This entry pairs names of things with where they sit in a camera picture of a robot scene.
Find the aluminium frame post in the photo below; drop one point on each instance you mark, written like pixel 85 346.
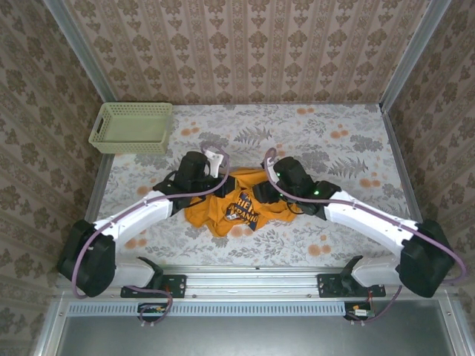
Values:
pixel 416 48
pixel 79 48

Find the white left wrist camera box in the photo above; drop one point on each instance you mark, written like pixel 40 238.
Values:
pixel 215 163

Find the small electronics board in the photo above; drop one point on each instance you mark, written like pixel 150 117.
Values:
pixel 152 310
pixel 358 311

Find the grey metal panel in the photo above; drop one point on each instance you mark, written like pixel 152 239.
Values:
pixel 241 337

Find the floral patterned tablecloth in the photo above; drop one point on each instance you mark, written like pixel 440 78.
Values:
pixel 297 130

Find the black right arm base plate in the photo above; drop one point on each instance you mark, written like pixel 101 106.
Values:
pixel 328 285

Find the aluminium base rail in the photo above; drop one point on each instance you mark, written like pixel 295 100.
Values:
pixel 252 282

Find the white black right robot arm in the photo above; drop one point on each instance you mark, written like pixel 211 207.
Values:
pixel 371 222

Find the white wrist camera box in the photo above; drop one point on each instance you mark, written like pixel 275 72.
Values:
pixel 271 172
pixel 215 163

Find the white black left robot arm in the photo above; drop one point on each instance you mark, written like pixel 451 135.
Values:
pixel 133 215

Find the pale green plastic basket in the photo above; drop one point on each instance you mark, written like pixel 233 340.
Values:
pixel 130 128

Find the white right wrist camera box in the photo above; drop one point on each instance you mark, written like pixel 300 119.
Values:
pixel 271 172

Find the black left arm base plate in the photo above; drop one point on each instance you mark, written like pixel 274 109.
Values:
pixel 174 285

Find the orange t-shirt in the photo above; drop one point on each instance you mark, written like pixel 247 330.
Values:
pixel 202 217

